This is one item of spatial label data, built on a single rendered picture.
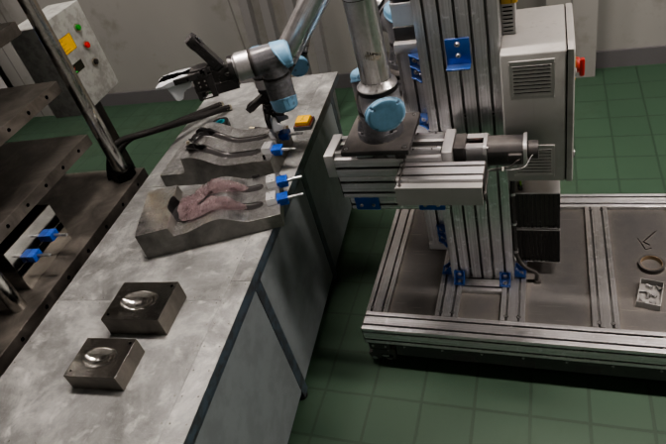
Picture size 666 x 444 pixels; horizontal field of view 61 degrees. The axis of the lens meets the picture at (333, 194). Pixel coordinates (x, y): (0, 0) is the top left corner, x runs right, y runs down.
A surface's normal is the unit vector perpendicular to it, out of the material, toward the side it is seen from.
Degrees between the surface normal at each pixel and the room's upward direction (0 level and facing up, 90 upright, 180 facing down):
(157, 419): 0
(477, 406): 0
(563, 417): 0
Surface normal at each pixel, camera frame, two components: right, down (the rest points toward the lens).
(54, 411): -0.23, -0.78
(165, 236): 0.09, 0.59
